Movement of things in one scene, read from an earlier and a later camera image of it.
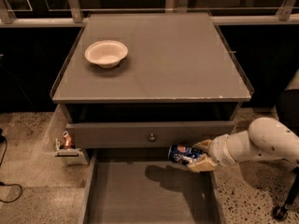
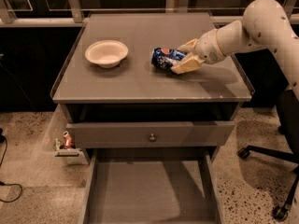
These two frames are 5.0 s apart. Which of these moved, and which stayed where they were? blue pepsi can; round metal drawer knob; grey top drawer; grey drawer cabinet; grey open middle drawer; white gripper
Moved: blue pepsi can; white gripper
Stayed: grey top drawer; grey drawer cabinet; grey open middle drawer; round metal drawer knob
